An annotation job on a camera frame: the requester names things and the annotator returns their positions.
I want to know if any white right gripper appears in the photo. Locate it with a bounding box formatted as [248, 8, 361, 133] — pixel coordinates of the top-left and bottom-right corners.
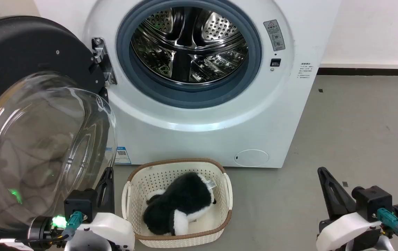
[316, 167, 382, 251]

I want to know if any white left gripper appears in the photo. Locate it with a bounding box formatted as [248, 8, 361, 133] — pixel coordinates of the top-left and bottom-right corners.
[65, 167, 135, 251]

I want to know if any black washer door glass bowl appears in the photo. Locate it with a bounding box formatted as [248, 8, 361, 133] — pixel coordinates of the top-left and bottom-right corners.
[0, 16, 117, 241]

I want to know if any white front-load washing machine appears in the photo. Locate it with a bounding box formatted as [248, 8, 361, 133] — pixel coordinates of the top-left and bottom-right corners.
[33, 0, 342, 169]

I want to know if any metal door hinge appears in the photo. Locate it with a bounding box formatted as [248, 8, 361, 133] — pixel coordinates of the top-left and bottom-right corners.
[92, 37, 118, 88]

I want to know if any cream perforated laundry basket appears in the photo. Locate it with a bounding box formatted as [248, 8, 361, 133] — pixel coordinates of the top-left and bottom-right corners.
[122, 159, 233, 249]

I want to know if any blue white energy sticker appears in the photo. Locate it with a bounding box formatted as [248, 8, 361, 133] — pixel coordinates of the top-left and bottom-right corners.
[114, 146, 132, 165]

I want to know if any black white plush toy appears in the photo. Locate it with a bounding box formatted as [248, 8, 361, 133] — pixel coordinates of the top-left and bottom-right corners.
[143, 172, 217, 236]

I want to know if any oval filter cover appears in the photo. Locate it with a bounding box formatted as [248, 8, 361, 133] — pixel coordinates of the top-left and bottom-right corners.
[235, 150, 270, 167]

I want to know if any grey warning label sticker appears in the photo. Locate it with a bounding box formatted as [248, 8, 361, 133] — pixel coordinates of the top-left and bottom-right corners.
[264, 20, 286, 52]

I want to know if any steel perforated washer drum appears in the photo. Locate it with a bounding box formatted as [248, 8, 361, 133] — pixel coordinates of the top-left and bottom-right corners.
[130, 7, 249, 84]

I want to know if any left arm green plug cable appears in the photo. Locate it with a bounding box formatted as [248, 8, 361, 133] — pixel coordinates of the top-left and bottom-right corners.
[14, 211, 83, 243]

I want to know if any black wall baseboard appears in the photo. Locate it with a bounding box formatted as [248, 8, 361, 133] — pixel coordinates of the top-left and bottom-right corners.
[317, 67, 398, 76]

